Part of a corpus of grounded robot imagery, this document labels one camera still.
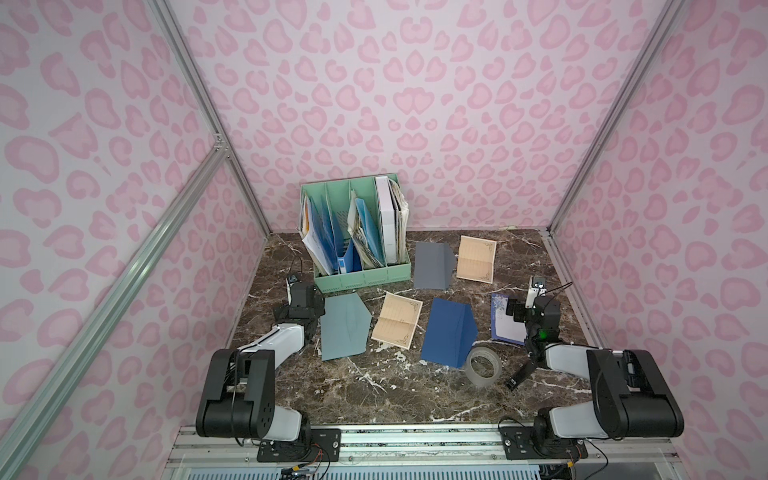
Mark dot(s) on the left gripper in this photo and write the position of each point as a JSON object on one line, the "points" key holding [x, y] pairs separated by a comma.
{"points": [[294, 311]]}

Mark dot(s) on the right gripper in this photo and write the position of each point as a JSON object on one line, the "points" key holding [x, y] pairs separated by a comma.
{"points": [[529, 357]]}

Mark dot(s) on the white blue letter paper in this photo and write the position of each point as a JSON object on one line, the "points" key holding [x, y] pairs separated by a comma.
{"points": [[503, 326]]}

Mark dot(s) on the light teal envelope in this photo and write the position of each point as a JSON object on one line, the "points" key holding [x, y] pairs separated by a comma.
{"points": [[344, 327]]}

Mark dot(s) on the cream letter paper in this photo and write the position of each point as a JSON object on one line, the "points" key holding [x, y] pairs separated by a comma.
{"points": [[397, 321], [475, 261]]}

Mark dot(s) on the dark blue envelope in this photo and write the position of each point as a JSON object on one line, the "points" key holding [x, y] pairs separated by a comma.
{"points": [[450, 334]]}

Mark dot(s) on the grey envelope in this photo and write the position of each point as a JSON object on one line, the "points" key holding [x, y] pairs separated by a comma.
{"points": [[434, 266]]}

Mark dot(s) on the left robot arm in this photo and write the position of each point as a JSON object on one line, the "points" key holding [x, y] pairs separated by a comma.
{"points": [[238, 400]]}

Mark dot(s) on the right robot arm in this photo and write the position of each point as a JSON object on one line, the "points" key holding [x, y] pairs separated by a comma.
{"points": [[629, 395]]}

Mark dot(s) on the small black clip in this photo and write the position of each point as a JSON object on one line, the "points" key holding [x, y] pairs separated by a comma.
{"points": [[521, 375]]}

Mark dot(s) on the white document papers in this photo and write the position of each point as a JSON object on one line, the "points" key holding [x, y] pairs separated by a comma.
{"points": [[316, 238]]}

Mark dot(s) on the clear tape roll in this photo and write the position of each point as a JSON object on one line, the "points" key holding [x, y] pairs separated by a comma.
{"points": [[483, 367]]}

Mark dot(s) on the green file organizer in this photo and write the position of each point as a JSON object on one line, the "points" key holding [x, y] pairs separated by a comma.
{"points": [[336, 203]]}

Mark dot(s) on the blue folder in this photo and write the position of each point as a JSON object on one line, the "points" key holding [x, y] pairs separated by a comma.
{"points": [[371, 233]]}

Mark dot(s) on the white binder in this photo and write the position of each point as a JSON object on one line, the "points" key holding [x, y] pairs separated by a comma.
{"points": [[387, 219]]}

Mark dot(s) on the stack of loose papers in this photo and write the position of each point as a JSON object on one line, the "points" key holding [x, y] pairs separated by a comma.
{"points": [[402, 215]]}

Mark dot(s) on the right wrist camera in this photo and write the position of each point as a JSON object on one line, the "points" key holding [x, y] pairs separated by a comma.
{"points": [[537, 287]]}

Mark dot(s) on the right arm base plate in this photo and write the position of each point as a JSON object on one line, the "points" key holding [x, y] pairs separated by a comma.
{"points": [[527, 443]]}

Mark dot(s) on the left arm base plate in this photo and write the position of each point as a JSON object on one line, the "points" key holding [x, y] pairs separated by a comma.
{"points": [[317, 443]]}

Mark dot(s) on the aluminium front rail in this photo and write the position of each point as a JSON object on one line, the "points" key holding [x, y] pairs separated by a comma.
{"points": [[434, 444]]}

